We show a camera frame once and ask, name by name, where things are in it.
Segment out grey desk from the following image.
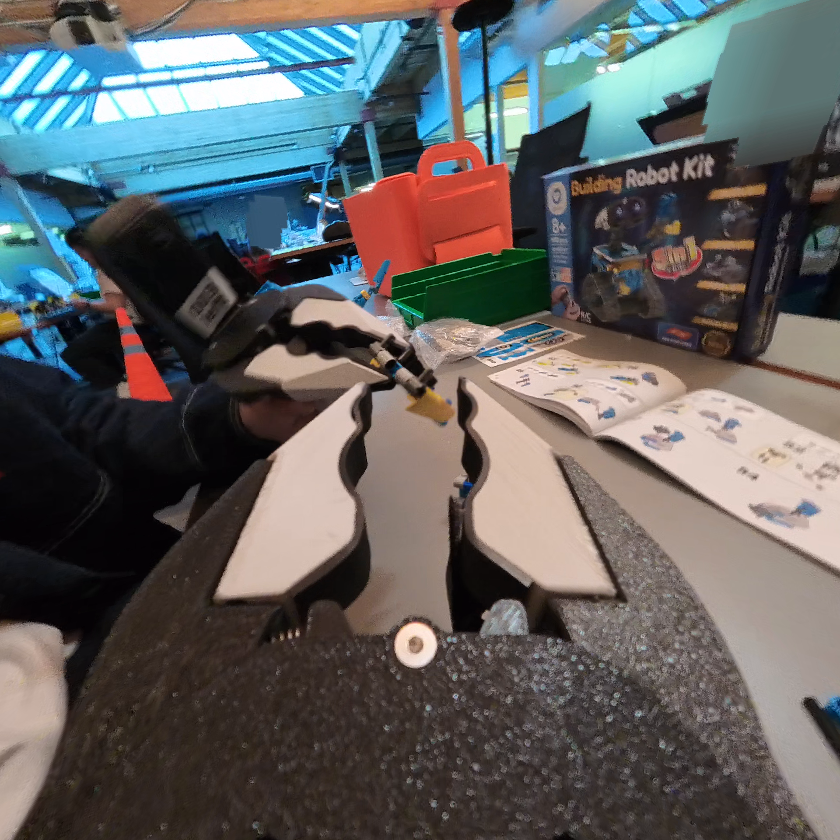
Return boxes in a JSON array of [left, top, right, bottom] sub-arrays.
[[322, 272, 840, 840]]

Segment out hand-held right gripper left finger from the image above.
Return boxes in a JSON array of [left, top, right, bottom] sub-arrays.
[[213, 382, 371, 605]]

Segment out orange traffic cone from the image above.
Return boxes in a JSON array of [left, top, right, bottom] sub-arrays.
[[115, 307, 173, 403]]

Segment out green plastic bin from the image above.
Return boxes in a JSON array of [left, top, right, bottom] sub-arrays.
[[392, 248, 551, 329]]

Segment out black floor lamp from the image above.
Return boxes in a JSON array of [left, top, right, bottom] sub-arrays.
[[451, 0, 516, 165]]

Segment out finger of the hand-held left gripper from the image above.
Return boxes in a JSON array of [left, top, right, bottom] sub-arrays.
[[287, 298, 409, 349], [243, 343, 395, 403]]

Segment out person's dark jacket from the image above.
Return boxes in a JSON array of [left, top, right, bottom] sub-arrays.
[[0, 459, 198, 632]]

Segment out yellow and blue brick assembly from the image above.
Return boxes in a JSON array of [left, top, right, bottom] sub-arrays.
[[369, 335, 457, 427]]

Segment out person's left forearm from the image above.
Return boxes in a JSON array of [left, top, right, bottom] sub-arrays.
[[0, 354, 290, 506]]

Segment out person's left hand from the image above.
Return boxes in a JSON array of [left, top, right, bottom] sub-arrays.
[[238, 392, 329, 454]]

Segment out white ceiling device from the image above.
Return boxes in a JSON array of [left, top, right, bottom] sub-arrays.
[[51, 0, 129, 51]]

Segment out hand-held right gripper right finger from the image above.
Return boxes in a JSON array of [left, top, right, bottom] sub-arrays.
[[449, 379, 621, 601]]

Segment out clear plastic bag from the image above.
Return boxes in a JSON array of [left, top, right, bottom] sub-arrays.
[[407, 318, 504, 368]]

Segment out person's white shirt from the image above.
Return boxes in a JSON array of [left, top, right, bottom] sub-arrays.
[[0, 620, 71, 840]]

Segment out open instruction booklet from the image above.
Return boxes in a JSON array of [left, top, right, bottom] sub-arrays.
[[489, 349, 840, 572]]

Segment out blue sticker sheet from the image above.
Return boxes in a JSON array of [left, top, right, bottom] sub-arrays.
[[472, 320, 585, 367]]

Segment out pile of loose building pieces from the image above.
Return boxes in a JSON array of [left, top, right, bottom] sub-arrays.
[[802, 692, 840, 756]]

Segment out orange felt bag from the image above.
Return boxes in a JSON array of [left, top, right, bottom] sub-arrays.
[[343, 140, 514, 268]]

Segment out dark blue toy kit box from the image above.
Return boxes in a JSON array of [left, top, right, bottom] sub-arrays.
[[542, 140, 819, 363]]

